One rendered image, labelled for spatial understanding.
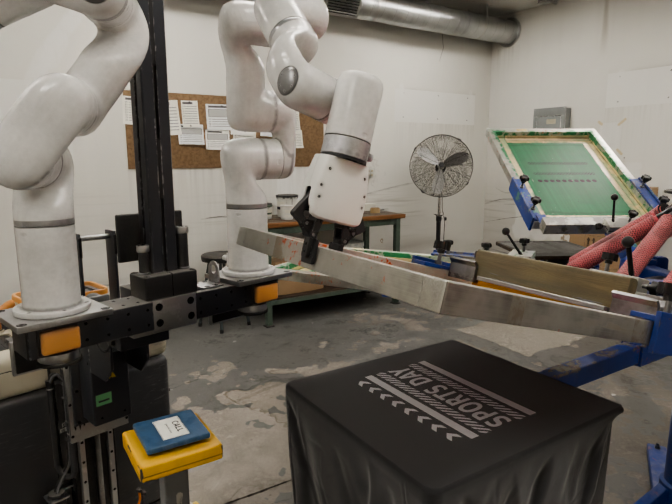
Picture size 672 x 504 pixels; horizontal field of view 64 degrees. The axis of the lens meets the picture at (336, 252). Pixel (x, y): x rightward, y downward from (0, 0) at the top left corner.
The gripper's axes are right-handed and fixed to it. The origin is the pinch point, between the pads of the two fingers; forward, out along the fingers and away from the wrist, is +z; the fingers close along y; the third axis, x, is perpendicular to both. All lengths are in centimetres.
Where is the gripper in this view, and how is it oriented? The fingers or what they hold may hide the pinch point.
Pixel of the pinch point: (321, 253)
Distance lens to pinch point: 84.6
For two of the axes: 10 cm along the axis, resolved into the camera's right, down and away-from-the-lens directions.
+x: 5.4, 1.5, -8.3
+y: -8.1, -1.7, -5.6
